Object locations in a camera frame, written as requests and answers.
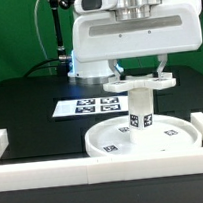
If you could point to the white cross-shaped table base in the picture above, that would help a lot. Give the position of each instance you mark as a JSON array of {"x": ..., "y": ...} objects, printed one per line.
[{"x": 148, "y": 81}]

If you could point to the white round table top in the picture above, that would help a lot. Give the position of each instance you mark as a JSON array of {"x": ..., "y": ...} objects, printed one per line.
[{"x": 163, "y": 133}]

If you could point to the white marker sheet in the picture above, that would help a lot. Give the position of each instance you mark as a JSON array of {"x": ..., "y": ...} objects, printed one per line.
[{"x": 73, "y": 107}]

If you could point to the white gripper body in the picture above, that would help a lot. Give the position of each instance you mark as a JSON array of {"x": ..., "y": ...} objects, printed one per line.
[{"x": 114, "y": 29}]

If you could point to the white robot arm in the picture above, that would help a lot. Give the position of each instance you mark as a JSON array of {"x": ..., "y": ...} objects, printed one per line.
[{"x": 94, "y": 72}]

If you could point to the white front fence bar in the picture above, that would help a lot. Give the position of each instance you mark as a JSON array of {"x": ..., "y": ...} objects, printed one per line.
[{"x": 100, "y": 169}]

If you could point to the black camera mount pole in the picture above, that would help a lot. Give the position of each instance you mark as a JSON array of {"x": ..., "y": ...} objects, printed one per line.
[{"x": 54, "y": 5}]

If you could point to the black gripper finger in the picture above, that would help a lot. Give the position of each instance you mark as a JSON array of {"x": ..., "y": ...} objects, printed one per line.
[
  {"x": 116, "y": 73},
  {"x": 162, "y": 62}
]

